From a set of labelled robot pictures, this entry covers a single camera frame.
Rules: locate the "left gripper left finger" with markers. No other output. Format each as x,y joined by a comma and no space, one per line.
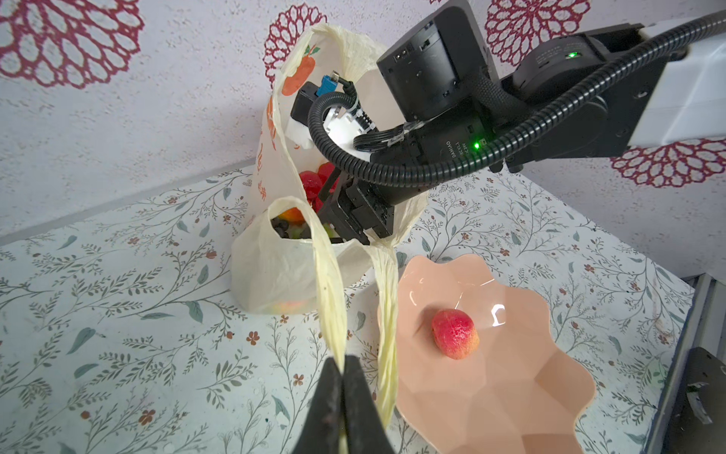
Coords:
321,431

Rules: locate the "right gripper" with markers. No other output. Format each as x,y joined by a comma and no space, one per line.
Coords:
357,206

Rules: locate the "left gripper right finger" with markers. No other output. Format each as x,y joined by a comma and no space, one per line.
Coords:
365,433

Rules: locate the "red yellow peach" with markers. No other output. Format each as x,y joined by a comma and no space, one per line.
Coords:
455,333

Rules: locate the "cream plastic fruit bag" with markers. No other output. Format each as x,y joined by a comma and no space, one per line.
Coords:
272,275

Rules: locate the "red yellow mango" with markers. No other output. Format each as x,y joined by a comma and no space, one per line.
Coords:
292,216

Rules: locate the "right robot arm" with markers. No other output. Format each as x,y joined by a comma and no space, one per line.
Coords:
587,95

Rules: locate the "red cherry fruit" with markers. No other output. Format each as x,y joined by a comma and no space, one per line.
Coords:
313,183

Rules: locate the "green grape bunch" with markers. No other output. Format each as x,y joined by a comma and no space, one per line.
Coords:
290,230

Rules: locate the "pink scalloped bowl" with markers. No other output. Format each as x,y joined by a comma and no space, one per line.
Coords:
517,393

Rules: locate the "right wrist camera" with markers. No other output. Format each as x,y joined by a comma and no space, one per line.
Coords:
327,107

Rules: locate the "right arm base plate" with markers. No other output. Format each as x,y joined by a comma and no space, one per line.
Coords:
697,424

